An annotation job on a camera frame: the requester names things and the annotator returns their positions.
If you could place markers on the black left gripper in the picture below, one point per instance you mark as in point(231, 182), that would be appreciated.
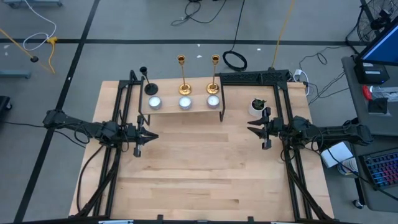
point(133, 133)

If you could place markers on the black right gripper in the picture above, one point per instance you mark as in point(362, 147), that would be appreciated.
point(275, 128)

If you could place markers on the blue patterned candle bowl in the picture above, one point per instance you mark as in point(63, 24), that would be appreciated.
point(155, 102)
point(185, 103)

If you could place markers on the black candlestick holder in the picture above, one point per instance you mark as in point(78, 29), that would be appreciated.
point(151, 89)

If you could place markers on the pink patterned candle bowl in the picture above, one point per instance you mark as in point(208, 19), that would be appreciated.
point(213, 101)

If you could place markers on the gold candlestick holder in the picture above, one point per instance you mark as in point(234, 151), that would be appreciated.
point(185, 90)
point(212, 89)

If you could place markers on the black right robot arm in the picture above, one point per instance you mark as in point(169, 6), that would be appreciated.
point(339, 133)

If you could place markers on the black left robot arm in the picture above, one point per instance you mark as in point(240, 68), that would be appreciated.
point(77, 126)

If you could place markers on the white pot with succulent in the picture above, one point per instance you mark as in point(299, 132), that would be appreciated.
point(255, 110)

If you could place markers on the wooden shelf black metal legs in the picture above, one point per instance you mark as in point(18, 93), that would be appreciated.
point(169, 102)

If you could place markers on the white blue striped cup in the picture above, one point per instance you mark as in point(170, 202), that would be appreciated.
point(348, 169)

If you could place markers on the black pouch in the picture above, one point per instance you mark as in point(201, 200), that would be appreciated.
point(377, 106)

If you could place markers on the black box white label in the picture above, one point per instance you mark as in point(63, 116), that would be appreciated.
point(371, 76)

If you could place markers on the backlit keyboard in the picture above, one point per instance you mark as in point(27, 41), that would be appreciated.
point(382, 169)

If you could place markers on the grey rolling desk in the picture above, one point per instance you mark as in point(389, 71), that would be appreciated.
point(373, 199)

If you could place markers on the small black floor puck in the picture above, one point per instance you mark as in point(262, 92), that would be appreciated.
point(34, 59)

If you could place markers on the black floor fan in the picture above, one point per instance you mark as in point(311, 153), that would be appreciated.
point(367, 28)

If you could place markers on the grey cart base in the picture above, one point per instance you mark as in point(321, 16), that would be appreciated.
point(15, 74)

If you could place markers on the black caster base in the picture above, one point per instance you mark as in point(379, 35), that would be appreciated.
point(4, 102)

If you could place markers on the large computer monitor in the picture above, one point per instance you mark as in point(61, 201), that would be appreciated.
point(384, 46)

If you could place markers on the black aluminium table frame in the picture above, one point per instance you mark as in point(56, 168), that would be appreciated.
point(248, 78)

